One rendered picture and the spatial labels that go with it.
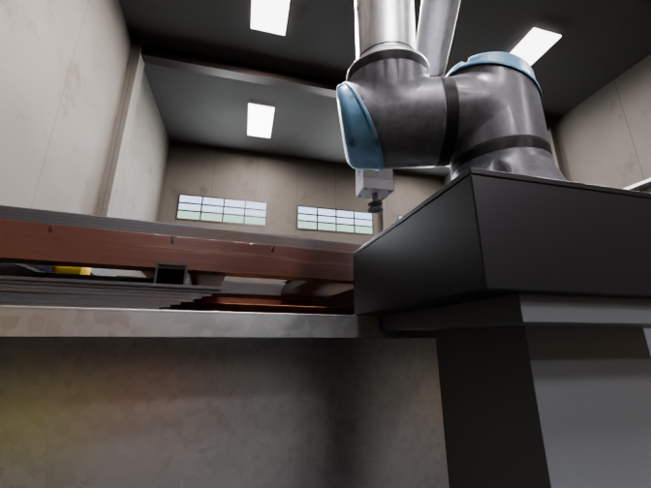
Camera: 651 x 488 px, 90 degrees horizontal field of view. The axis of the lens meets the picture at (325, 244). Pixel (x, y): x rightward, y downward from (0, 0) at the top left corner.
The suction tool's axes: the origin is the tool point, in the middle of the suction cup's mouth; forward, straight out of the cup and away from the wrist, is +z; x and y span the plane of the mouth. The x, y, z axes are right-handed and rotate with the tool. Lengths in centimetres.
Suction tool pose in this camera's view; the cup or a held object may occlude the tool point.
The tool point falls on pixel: (375, 210)
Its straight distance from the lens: 86.7
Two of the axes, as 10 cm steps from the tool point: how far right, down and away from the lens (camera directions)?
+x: 2.2, -2.7, -9.4
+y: -9.8, -0.6, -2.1
